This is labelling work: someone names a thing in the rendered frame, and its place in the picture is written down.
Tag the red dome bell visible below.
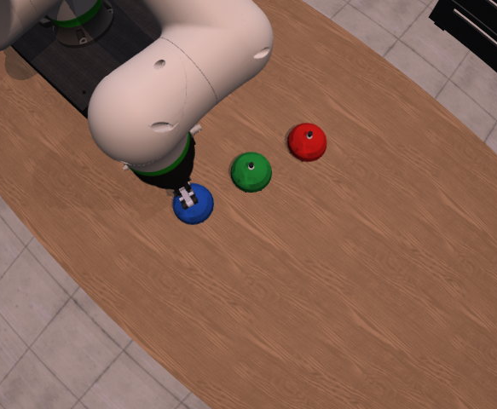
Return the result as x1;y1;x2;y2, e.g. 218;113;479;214
287;123;327;162

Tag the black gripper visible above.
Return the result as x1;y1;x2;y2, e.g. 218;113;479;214
159;164;199;210

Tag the green dome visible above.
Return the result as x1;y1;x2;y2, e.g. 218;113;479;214
230;152;272;193

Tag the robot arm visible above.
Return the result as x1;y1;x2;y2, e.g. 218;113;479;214
0;0;274;187

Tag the blue dome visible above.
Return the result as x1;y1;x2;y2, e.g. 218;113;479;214
173;183;214;225

